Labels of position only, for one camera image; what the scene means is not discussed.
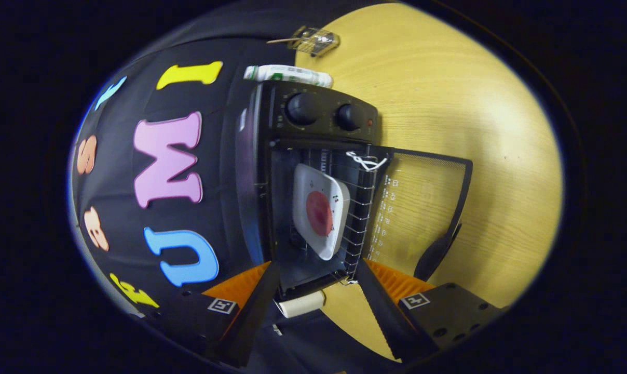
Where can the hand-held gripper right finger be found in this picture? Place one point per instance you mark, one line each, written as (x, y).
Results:
(381, 311)

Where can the silver cloth clip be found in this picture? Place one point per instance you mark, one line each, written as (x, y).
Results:
(276, 329)

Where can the white green-label bottle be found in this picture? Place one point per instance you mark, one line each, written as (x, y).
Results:
(292, 74)

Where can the black toaster oven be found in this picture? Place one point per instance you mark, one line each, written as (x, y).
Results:
(318, 111)

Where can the pink round meat slice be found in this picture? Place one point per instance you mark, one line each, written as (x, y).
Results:
(319, 213)

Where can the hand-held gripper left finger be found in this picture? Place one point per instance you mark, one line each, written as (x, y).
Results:
(254, 311)

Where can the white square plate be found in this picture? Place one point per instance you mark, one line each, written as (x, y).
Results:
(337, 228)

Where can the white bread toaster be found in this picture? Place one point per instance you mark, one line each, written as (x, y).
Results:
(300, 305)

